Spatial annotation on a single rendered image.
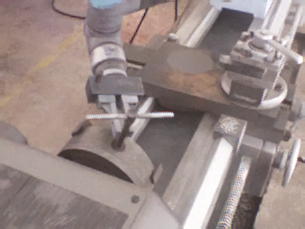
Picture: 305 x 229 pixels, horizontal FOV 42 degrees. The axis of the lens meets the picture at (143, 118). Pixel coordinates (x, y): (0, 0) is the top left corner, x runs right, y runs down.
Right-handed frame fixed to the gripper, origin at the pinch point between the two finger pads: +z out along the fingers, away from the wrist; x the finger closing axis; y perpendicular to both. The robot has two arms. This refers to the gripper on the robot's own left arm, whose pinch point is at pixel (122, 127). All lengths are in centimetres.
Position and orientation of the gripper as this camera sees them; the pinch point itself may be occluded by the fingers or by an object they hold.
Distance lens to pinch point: 90.6
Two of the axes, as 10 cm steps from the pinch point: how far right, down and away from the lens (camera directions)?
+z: 2.2, 8.2, -5.3
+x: 9.3, 0.0, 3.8
